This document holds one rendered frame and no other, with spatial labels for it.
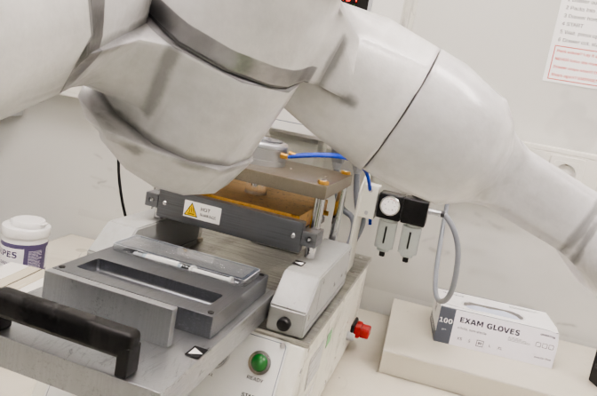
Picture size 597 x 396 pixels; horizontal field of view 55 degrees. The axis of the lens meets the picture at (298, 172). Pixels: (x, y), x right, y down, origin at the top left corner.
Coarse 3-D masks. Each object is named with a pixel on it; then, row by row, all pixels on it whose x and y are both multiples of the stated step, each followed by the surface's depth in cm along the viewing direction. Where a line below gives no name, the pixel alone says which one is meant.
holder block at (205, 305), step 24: (72, 264) 65; (96, 264) 68; (120, 264) 68; (144, 264) 69; (120, 288) 61; (144, 288) 62; (168, 288) 66; (192, 288) 65; (216, 288) 66; (240, 288) 67; (264, 288) 73; (192, 312) 59; (216, 312) 59; (240, 312) 66
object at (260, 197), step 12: (240, 180) 101; (216, 192) 87; (228, 192) 89; (240, 192) 91; (252, 192) 90; (264, 192) 91; (276, 192) 96; (288, 192) 98; (240, 204) 84; (252, 204) 83; (264, 204) 85; (276, 204) 86; (288, 204) 88; (300, 204) 89; (312, 204) 91; (288, 216) 82; (300, 216) 82
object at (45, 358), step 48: (48, 288) 58; (96, 288) 57; (0, 336) 52; (48, 336) 53; (144, 336) 56; (192, 336) 58; (240, 336) 64; (48, 384) 51; (96, 384) 49; (144, 384) 48; (192, 384) 54
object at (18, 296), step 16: (0, 288) 53; (0, 304) 51; (16, 304) 51; (32, 304) 51; (48, 304) 51; (0, 320) 52; (16, 320) 51; (32, 320) 51; (48, 320) 50; (64, 320) 50; (80, 320) 49; (96, 320) 50; (64, 336) 50; (80, 336) 49; (96, 336) 49; (112, 336) 48; (128, 336) 48; (112, 352) 48; (128, 352) 48; (128, 368) 48
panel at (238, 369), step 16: (256, 336) 72; (240, 352) 72; (256, 352) 71; (272, 352) 71; (224, 368) 72; (240, 368) 71; (272, 368) 71; (208, 384) 71; (224, 384) 71; (240, 384) 71; (256, 384) 70; (272, 384) 70
